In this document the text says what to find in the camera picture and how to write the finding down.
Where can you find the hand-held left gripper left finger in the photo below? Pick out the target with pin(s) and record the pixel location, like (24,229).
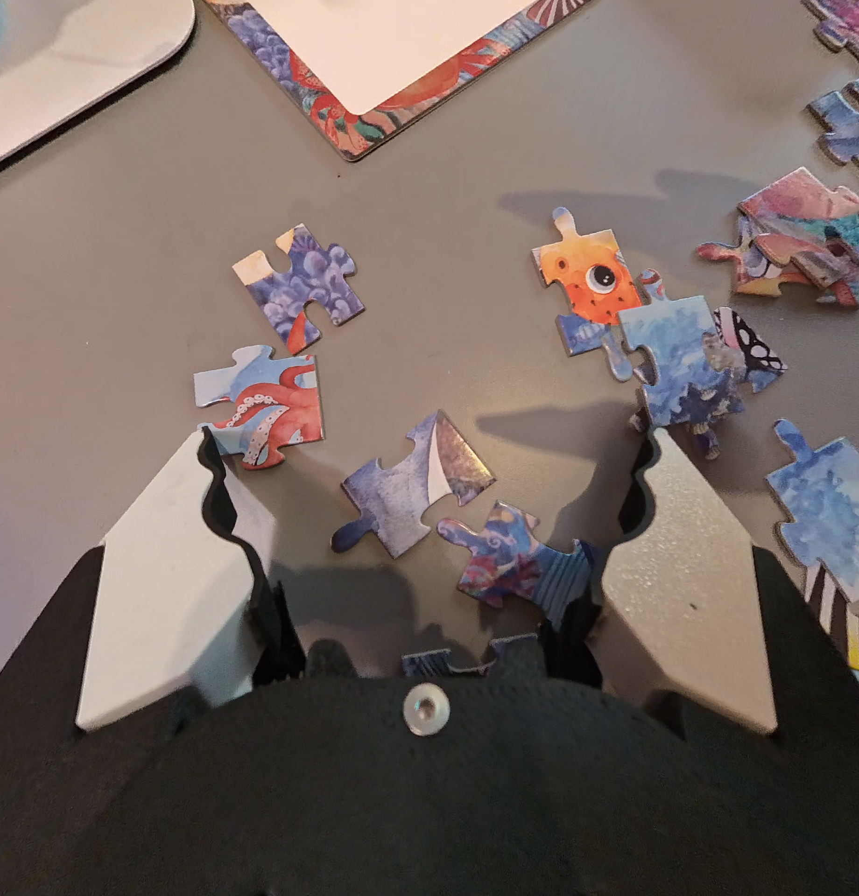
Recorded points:
(156,581)

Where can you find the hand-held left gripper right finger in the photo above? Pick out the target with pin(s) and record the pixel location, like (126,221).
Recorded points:
(688,595)

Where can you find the orange fish puzzle piece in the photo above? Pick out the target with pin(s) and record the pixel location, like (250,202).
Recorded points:
(587,273)

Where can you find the black white striped puzzle piece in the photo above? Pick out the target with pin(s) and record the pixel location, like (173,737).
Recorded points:
(832,609)

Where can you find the light blue knobbed puzzle piece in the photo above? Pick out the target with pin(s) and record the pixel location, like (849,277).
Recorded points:
(828,504)

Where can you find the blue swirl pink coral puzzle piece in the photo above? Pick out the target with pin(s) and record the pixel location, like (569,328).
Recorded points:
(520,560)

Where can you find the red octopus sucker puzzle piece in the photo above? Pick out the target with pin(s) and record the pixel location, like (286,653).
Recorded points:
(268,406)

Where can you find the blue water puzzle piece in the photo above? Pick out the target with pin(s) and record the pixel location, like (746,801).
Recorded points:
(681,364)

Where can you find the black white spotted puzzle piece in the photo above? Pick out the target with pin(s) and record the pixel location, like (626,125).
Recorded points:
(758,350)

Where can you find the blue purple peeling puzzle piece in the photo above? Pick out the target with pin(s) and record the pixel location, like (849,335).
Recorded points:
(408,497)

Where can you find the purple coral puzzle piece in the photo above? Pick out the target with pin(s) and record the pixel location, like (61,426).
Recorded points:
(300,287)

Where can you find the pink yellow puzzle piece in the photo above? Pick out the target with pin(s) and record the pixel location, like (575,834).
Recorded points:
(751,269)

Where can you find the pink red puzzle piece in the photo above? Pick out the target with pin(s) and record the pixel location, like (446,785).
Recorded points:
(839,287)

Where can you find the pink teal puzzle piece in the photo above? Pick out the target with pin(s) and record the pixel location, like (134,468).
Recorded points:
(800,203)

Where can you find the blue wave puzzle piece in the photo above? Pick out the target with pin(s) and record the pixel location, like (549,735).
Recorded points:
(846,122)

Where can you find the white metal document stand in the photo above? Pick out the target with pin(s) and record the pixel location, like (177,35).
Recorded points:
(72,70)

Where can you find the pink purple puzzle piece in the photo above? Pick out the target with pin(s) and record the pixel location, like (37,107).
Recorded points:
(846,21)

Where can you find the sea print puzzle frame board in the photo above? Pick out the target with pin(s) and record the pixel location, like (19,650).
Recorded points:
(373,56)

